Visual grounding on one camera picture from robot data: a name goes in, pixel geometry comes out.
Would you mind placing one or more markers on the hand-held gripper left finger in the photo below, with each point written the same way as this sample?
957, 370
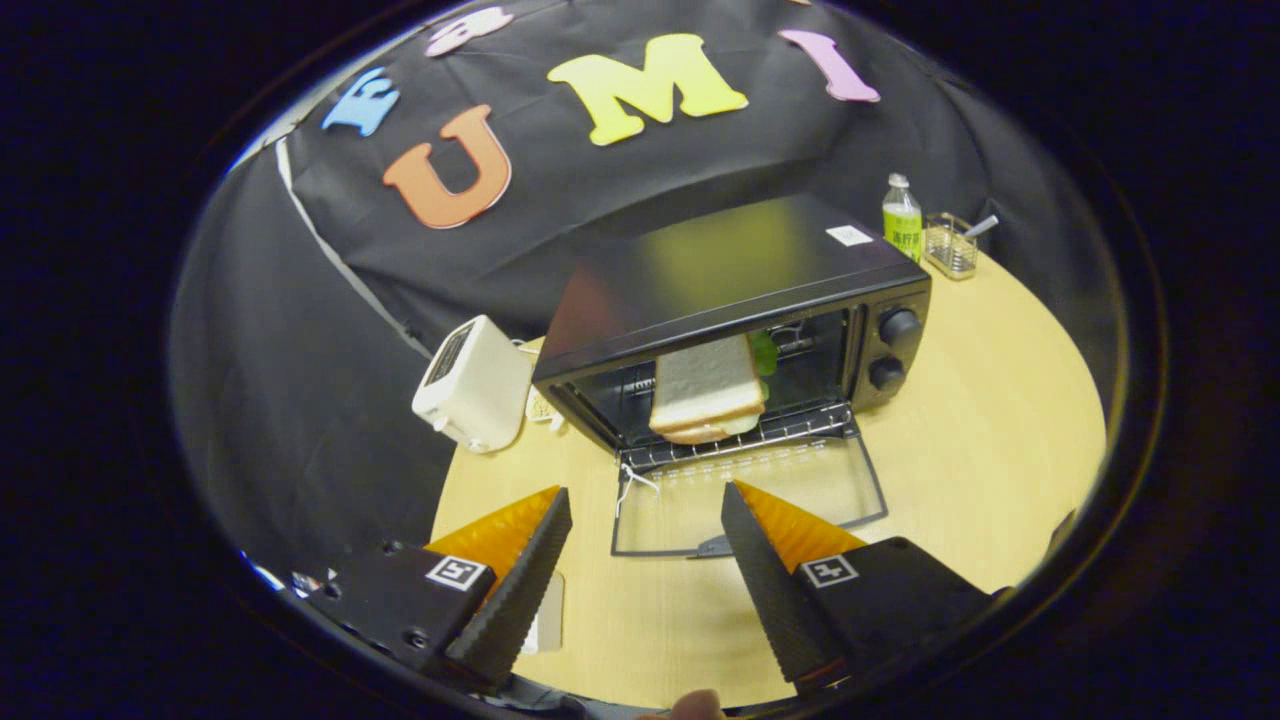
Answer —
510, 600

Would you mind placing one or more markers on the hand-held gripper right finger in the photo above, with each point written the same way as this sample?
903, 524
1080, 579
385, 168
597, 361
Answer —
780, 600

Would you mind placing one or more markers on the white bread lettuce sandwich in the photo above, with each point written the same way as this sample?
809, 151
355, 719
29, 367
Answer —
705, 385

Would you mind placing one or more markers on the black toaster oven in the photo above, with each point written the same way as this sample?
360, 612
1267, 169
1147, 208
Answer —
740, 260

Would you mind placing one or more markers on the white toaster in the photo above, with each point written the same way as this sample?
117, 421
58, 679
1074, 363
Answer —
480, 385

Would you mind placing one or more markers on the small white rack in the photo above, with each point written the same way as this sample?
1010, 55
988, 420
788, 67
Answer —
543, 405

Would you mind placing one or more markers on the green label plastic bottle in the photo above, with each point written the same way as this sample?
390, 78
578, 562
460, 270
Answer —
902, 230

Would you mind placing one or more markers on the metal spoon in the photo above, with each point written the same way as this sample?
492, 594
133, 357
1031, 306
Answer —
985, 225

